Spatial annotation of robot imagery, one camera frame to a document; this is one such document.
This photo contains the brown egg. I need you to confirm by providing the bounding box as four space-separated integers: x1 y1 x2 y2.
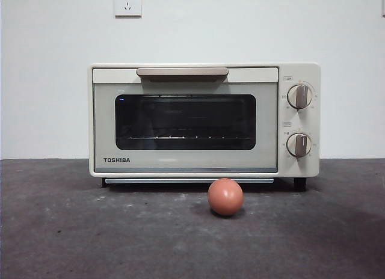
207 178 244 216

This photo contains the glass oven door with handle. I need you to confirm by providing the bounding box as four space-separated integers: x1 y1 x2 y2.
92 67 279 174

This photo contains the silver oven crumb tray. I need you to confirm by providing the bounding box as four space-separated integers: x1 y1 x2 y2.
104 178 275 185

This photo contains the beige oven control knob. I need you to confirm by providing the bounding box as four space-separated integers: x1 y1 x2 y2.
286 132 313 159
286 84 313 109

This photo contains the cream Toshiba toaster oven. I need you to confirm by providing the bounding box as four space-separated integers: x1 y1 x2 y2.
88 62 321 192

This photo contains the metal wire oven rack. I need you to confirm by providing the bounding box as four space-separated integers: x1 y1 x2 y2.
126 135 252 141

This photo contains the white wall socket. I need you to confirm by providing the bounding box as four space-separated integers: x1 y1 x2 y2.
114 0 143 19

